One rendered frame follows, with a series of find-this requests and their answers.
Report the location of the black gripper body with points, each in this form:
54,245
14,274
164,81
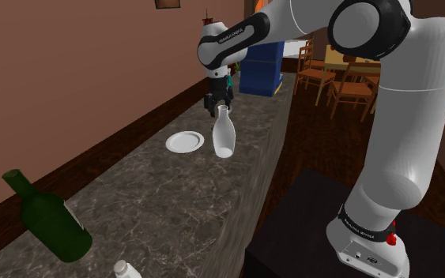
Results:
219,87

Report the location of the blue box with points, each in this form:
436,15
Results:
262,73

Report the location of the small white bottle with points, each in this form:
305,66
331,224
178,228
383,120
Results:
125,270

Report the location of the yellow dining table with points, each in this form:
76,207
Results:
336,57

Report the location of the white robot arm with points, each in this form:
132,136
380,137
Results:
407,127

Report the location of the framed wall picture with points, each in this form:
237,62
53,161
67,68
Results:
167,3

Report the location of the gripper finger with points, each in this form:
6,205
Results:
229,101
209,104

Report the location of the wooden chair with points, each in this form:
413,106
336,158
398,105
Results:
351,90
314,75

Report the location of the small dark red object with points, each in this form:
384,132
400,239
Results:
207,19

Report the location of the white vase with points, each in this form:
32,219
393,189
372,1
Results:
223,132

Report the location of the white plate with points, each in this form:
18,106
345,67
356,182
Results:
184,141

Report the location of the dark robot stand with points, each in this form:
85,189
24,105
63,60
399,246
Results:
295,231

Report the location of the dark green bottle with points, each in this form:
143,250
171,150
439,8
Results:
52,223

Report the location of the small teal object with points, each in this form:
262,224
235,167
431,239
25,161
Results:
230,82

